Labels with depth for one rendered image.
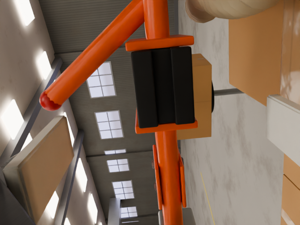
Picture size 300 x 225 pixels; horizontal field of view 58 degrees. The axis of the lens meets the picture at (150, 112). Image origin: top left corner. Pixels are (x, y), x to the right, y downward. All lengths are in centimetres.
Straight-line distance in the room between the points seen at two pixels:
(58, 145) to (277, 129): 13
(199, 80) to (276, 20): 174
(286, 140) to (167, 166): 14
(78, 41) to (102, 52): 874
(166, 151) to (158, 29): 12
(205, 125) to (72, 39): 727
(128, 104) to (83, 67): 970
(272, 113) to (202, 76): 187
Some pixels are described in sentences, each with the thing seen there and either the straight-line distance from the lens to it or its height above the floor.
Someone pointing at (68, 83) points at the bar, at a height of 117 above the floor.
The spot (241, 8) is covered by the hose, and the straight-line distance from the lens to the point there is 20.
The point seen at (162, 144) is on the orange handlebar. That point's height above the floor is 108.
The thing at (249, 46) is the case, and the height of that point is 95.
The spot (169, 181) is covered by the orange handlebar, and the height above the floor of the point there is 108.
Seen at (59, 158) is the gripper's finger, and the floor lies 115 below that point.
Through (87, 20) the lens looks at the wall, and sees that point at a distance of 875.
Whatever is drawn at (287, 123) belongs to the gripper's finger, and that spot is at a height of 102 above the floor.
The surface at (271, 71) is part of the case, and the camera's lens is 34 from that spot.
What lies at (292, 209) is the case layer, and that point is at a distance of 134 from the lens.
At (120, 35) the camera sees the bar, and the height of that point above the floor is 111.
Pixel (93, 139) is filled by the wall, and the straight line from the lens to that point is 1110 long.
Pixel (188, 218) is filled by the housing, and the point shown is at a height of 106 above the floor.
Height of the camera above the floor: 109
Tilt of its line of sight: level
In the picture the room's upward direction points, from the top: 95 degrees counter-clockwise
